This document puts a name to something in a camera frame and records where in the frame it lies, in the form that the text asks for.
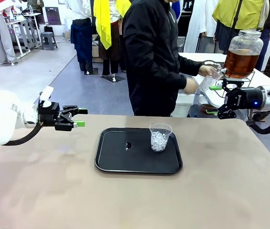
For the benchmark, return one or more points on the person's left hand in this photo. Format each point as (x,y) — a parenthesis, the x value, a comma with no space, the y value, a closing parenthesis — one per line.
(206,70)

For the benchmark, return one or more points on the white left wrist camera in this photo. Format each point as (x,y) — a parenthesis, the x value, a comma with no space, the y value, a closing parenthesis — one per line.
(46,93)

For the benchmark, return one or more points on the grey plastic stool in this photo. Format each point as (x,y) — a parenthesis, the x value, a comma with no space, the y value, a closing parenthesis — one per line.
(48,39)

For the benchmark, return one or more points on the person's right forearm black sleeve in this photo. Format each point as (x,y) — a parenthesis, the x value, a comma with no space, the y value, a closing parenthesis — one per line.
(180,81)

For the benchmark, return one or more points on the white metal desk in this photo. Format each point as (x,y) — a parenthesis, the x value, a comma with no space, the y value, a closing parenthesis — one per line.
(22,22)

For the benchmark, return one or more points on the black bag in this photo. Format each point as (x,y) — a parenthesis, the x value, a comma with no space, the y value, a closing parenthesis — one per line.
(48,29)

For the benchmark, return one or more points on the mannequin with brown skirt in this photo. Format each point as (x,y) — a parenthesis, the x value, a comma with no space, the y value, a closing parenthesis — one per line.
(114,47)

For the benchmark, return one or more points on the person's right hand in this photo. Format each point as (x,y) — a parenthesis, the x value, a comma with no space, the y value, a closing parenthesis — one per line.
(189,86)

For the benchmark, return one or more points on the glass drink dispenser jar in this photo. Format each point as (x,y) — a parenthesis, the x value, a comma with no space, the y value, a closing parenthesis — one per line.
(242,59)

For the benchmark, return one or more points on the yellow hanging cloth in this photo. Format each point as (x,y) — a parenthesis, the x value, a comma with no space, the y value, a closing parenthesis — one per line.
(103,23)

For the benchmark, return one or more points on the person in green jacket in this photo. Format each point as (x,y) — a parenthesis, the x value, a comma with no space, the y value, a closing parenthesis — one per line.
(35,3)

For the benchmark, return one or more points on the white side table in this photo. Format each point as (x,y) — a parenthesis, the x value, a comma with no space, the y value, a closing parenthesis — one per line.
(265,78)

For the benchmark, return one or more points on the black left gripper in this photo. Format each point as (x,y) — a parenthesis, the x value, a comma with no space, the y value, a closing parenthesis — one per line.
(48,114)

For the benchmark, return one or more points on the black plastic serving tray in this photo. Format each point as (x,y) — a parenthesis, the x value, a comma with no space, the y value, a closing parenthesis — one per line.
(137,159)

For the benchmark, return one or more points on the brown cardboard box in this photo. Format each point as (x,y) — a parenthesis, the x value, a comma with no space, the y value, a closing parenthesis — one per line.
(96,51)

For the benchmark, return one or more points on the person's left forearm black sleeve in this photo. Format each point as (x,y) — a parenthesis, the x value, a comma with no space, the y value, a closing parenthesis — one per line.
(189,65)

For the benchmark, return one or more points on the mannequin with navy skirt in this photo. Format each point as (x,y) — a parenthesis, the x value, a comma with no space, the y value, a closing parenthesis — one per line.
(82,40)

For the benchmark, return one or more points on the clear drip bowl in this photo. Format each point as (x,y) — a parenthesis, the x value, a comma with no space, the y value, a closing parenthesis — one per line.
(205,105)

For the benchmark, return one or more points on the person in black jacket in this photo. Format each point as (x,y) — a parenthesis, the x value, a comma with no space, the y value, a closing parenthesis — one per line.
(149,59)

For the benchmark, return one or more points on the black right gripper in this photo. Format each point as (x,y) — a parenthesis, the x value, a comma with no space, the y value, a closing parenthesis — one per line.
(244,99)

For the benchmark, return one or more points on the white hanging robe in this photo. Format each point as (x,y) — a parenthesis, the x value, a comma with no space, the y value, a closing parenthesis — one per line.
(197,23)

